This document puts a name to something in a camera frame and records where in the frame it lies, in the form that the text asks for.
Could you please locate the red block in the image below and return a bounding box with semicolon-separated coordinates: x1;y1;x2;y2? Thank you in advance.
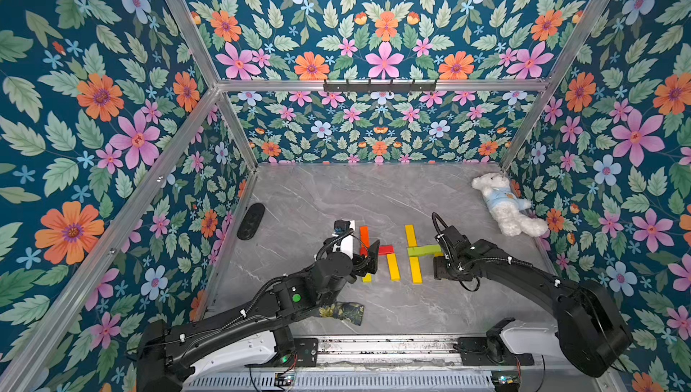
378;245;395;256

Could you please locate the orange block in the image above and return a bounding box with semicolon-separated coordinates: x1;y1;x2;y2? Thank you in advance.
359;226;370;249

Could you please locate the lime green block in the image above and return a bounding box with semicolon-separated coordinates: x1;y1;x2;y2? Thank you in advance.
408;246;428;257
424;244;444;256

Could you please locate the yellow block pair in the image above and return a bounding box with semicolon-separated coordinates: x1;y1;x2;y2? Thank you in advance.
405;225;419;248
408;256;423;284

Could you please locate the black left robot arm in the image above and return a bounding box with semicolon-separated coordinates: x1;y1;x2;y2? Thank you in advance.
136;242;380;391

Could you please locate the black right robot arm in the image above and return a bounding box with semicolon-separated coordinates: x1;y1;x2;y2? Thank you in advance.
433;221;633;378

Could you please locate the dark floral cloth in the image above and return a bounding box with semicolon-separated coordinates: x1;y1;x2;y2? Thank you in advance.
319;302;365;326

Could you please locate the white teddy bear blue shirt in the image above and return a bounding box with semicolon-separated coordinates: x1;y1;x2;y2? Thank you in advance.
471;172;549;238

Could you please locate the black oval pad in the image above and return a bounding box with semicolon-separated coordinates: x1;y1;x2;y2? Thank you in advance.
237;202;266;241

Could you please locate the white ventilation grille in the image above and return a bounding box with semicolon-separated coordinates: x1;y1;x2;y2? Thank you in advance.
184;370;495;391

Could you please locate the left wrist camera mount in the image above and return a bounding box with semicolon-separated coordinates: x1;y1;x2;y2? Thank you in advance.
333;219;356;258

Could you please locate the black corrugated cable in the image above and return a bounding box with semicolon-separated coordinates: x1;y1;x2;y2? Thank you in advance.
431;212;455;247

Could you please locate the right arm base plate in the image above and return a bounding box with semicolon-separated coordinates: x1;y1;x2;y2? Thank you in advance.
453;336;536;367

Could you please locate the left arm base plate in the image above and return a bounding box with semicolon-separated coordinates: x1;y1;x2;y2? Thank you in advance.
280;337;320;368

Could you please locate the black hook rail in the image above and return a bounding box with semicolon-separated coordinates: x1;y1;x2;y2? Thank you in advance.
322;79;437;94

